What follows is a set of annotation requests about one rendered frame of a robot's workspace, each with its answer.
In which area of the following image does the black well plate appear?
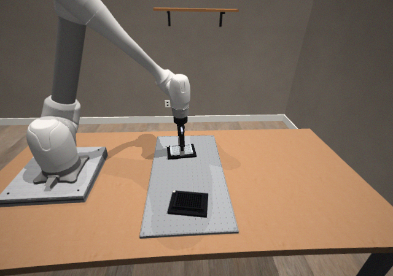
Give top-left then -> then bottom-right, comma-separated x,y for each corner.
173,191 -> 204,212

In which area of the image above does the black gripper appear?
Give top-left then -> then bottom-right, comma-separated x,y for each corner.
174,117 -> 187,156

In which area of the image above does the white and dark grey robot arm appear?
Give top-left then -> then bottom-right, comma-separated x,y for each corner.
26,0 -> 190,189

